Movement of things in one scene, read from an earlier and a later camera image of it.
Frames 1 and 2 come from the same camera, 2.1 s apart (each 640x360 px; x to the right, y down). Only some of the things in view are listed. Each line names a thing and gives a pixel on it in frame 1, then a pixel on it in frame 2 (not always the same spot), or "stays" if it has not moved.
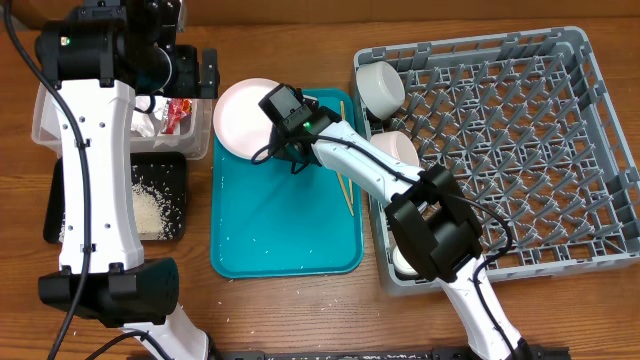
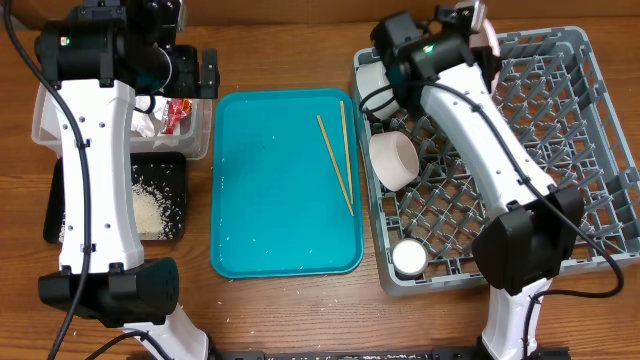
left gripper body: x=186 y=83 stays
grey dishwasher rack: x=529 y=123 stays
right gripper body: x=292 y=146 -> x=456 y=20
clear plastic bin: x=47 y=135 stays
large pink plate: x=241 y=126 -> x=487 y=37
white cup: x=402 y=268 stays
